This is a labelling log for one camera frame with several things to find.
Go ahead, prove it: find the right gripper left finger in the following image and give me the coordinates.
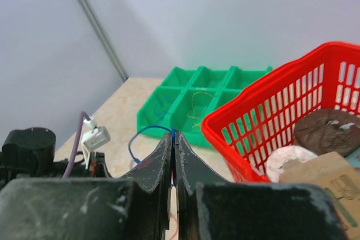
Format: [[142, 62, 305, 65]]
[[1, 133, 172, 239]]

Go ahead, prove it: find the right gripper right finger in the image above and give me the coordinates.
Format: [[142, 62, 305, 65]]
[[175, 132, 347, 239]]

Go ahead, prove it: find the orange wire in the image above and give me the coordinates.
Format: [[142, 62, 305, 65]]
[[168, 213, 179, 240]]

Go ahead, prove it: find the blue wire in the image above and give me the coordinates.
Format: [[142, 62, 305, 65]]
[[128, 105, 178, 187]]

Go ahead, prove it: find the yellow wire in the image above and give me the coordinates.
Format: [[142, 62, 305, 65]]
[[187, 90, 214, 134]]

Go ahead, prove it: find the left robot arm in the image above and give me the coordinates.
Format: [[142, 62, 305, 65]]
[[1, 127, 111, 188]]

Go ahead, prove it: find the red plastic basket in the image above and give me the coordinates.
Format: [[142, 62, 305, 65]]
[[201, 42, 359, 182]]

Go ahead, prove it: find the green six-compartment tray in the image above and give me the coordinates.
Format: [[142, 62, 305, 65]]
[[137, 66, 272, 148]]

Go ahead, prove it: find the brown cardboard box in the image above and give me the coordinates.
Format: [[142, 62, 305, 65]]
[[279, 152, 359, 239]]

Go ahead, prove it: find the brown round pouch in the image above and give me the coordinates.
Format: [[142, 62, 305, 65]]
[[293, 108, 359, 157]]

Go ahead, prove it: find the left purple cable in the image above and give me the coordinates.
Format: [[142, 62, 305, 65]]
[[61, 111, 92, 179]]

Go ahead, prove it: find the left aluminium frame post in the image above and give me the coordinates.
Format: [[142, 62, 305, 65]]
[[77, 0, 129, 82]]

